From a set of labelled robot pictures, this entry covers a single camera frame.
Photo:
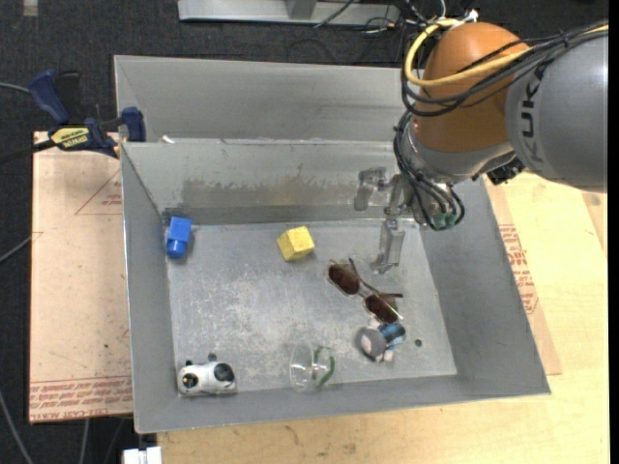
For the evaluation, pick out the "brown cardboard board, red print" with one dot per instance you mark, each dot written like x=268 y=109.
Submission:
x=77 y=269

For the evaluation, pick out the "clear glass cup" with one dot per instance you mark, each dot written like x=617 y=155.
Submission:
x=309 y=368

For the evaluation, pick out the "yellow sponge cube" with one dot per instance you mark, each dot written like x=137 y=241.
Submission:
x=296 y=243

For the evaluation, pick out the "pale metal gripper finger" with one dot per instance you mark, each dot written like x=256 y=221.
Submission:
x=392 y=247
x=363 y=192

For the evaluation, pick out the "small blue cylinder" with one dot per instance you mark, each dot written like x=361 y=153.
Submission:
x=394 y=332

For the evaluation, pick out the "brown sunglasses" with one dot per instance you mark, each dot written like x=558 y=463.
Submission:
x=344 y=279

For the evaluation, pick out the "grey metal bin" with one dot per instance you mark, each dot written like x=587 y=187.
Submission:
x=251 y=302

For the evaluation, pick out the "blue plastic block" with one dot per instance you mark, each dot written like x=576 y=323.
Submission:
x=178 y=236

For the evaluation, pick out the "grey round disc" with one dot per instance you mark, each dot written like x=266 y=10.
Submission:
x=371 y=343

